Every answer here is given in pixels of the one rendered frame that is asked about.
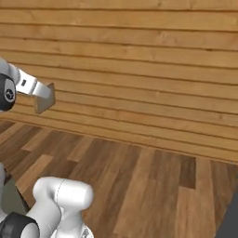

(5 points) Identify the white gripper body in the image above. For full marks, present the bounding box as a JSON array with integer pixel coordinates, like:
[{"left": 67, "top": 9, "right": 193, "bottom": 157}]
[{"left": 32, "top": 81, "right": 57, "bottom": 115}]

